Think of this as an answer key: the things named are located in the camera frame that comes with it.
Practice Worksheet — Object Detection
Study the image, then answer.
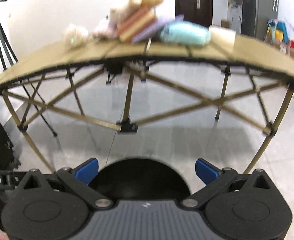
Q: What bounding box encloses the purple knitted cloth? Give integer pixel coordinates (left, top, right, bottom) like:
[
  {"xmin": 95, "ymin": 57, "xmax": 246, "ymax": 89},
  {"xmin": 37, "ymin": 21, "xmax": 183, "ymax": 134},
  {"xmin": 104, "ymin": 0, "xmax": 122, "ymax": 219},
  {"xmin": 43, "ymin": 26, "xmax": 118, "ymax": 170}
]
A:
[{"xmin": 131, "ymin": 15, "xmax": 184, "ymax": 43}]

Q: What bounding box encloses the black trash bin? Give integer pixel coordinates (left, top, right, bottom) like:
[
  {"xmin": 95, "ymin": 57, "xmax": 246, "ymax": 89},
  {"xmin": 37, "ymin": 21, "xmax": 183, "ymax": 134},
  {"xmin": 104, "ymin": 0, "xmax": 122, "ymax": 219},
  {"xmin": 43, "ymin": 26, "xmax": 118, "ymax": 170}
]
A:
[{"xmin": 88, "ymin": 158, "xmax": 191, "ymax": 202}]

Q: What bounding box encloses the crumpled clear plastic bag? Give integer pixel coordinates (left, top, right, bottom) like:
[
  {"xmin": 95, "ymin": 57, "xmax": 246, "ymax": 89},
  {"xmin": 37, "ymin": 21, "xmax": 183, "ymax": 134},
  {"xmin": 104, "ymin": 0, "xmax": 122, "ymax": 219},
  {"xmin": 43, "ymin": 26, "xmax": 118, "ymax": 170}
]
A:
[{"xmin": 63, "ymin": 24, "xmax": 89, "ymax": 49}]

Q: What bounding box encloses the white foam cylinder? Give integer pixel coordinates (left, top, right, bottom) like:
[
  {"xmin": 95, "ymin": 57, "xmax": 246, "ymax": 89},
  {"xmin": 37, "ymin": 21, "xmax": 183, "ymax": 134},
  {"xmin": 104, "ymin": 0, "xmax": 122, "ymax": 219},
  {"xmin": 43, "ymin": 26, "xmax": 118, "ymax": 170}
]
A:
[{"xmin": 209, "ymin": 25, "xmax": 236, "ymax": 47}]

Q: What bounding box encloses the blue plush toy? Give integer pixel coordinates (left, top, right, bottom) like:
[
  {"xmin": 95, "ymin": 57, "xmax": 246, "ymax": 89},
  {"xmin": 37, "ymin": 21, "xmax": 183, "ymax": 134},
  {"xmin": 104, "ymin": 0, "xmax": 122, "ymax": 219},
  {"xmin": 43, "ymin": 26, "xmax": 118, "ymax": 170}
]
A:
[{"xmin": 159, "ymin": 21, "xmax": 211, "ymax": 47}]

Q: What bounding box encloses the white plush toy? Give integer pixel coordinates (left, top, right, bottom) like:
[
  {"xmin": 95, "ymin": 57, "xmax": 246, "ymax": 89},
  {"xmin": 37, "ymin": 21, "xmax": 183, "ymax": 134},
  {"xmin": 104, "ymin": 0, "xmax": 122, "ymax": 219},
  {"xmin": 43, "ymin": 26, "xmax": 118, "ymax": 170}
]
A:
[{"xmin": 108, "ymin": 6, "xmax": 131, "ymax": 32}]

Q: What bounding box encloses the brown cake sponge block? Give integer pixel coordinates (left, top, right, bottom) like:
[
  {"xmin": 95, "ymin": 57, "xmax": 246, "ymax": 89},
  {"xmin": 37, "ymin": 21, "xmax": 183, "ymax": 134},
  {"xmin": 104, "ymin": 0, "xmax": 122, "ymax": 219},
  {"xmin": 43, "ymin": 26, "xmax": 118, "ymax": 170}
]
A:
[{"xmin": 117, "ymin": 7, "xmax": 157, "ymax": 42}]

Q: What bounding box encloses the dark wooden door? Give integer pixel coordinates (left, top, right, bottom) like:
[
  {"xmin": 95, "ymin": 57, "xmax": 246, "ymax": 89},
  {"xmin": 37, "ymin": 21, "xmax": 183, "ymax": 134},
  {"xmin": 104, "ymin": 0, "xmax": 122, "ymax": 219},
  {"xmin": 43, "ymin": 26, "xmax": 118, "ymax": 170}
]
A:
[{"xmin": 174, "ymin": 0, "xmax": 213, "ymax": 27}]

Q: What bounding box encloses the dark grey refrigerator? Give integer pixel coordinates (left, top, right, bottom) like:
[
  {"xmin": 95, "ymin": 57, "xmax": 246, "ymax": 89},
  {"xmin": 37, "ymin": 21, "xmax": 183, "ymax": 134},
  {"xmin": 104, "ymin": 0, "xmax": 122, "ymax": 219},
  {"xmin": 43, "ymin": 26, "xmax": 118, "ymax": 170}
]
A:
[{"xmin": 241, "ymin": 0, "xmax": 279, "ymax": 40}]

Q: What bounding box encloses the folding table frame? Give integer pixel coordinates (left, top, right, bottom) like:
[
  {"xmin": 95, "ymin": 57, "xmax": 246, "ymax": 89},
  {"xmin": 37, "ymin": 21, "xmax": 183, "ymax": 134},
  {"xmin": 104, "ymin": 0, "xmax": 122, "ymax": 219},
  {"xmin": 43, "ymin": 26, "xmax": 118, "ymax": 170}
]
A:
[{"xmin": 5, "ymin": 64, "xmax": 294, "ymax": 176}]

